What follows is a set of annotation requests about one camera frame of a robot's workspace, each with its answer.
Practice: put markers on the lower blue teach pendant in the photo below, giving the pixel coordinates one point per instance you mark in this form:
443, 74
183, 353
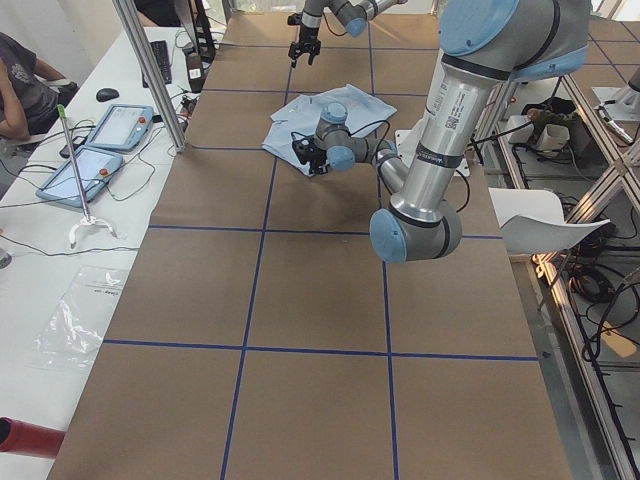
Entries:
95, 166

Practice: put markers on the black computer mouse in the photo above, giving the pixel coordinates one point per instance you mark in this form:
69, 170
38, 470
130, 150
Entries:
106, 94

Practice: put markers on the white curved plastic chair seat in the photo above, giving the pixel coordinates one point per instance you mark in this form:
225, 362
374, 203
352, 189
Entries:
532, 222

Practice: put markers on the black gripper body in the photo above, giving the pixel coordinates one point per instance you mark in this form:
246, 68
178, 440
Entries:
305, 35
316, 151

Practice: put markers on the aluminium frame rails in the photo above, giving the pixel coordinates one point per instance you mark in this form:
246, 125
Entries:
587, 314

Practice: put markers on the red cylinder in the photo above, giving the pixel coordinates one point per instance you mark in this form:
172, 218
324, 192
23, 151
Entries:
27, 439

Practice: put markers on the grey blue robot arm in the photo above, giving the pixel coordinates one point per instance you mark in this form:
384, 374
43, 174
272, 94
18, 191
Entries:
484, 43
353, 17

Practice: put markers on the silver aluminium frame post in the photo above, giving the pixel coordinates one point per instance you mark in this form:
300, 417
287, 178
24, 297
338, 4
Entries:
136, 34

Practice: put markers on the clear plastic zip bag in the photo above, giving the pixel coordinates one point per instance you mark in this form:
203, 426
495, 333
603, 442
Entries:
71, 338

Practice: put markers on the light blue button-up shirt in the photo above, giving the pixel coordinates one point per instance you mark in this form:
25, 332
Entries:
336, 120

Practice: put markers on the black computer keyboard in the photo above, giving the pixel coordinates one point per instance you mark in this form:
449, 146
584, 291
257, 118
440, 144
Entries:
160, 53

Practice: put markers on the blue teach pendant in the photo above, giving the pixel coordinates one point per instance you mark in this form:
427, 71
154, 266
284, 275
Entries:
121, 128
95, 166

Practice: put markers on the upper blue teach pendant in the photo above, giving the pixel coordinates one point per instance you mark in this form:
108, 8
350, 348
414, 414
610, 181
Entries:
121, 128

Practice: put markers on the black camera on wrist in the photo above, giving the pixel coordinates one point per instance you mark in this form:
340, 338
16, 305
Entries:
306, 150

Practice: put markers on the black box with white label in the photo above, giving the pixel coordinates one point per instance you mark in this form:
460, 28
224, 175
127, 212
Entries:
195, 72

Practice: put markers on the seated person in grey shirt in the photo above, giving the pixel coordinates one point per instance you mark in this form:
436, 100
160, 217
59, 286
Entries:
28, 105

